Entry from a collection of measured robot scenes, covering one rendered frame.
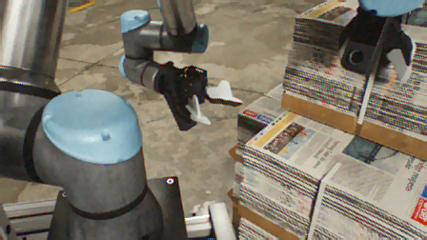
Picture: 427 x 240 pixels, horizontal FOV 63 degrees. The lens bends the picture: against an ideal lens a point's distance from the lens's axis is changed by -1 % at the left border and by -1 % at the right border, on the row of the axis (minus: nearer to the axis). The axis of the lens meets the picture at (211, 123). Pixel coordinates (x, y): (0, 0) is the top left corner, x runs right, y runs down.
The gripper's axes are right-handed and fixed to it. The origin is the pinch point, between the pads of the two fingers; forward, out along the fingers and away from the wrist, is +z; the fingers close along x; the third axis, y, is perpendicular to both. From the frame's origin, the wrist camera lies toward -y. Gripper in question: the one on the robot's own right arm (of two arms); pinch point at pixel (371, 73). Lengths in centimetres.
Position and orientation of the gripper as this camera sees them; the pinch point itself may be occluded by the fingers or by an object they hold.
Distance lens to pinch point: 71.9
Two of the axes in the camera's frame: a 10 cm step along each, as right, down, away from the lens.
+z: 3.2, 5.2, 7.9
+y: 5.5, -7.8, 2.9
